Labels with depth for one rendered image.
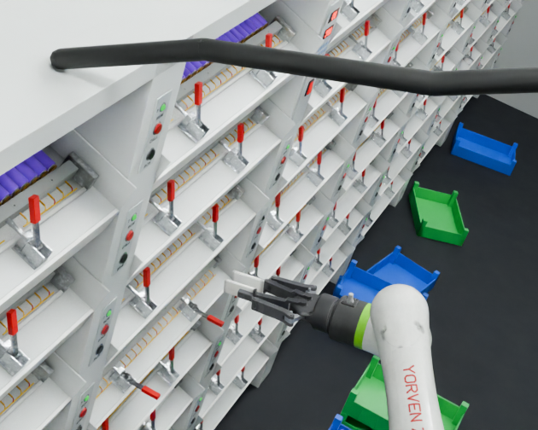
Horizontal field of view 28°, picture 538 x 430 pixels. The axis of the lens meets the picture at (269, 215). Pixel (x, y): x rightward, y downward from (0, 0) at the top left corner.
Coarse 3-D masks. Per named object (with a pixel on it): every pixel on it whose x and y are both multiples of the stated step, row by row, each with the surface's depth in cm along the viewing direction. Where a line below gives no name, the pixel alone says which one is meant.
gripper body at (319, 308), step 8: (296, 296) 216; (312, 296) 217; (320, 296) 212; (328, 296) 212; (312, 304) 214; (320, 304) 211; (328, 304) 211; (296, 312) 212; (304, 312) 211; (312, 312) 212; (320, 312) 210; (328, 312) 210; (304, 320) 212; (312, 320) 211; (320, 320) 210; (328, 320) 210; (320, 328) 212
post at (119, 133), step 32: (160, 64) 137; (128, 96) 140; (96, 128) 144; (128, 128) 142; (128, 160) 145; (96, 256) 154; (128, 256) 162; (96, 320) 162; (64, 352) 166; (96, 384) 178; (64, 416) 172
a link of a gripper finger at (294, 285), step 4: (272, 276) 221; (276, 276) 221; (272, 280) 221; (276, 280) 221; (280, 280) 220; (284, 280) 221; (288, 280) 221; (284, 284) 220; (288, 284) 220; (292, 284) 220; (296, 284) 220; (300, 284) 220; (304, 284) 220; (308, 284) 220; (292, 288) 220; (296, 288) 220; (300, 288) 220; (304, 288) 219; (312, 288) 219; (316, 288) 219; (304, 292) 220
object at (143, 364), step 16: (224, 256) 234; (224, 272) 236; (208, 288) 230; (208, 304) 227; (176, 320) 219; (192, 320) 221; (160, 336) 213; (176, 336) 216; (144, 352) 208; (160, 352) 211; (128, 368) 204; (144, 368) 206; (112, 384) 199; (96, 400) 195; (112, 400) 197; (96, 416) 192
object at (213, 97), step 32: (256, 32) 198; (288, 32) 203; (192, 64) 179; (224, 64) 183; (192, 96) 176; (224, 96) 181; (256, 96) 187; (192, 128) 168; (224, 128) 176; (160, 160) 154
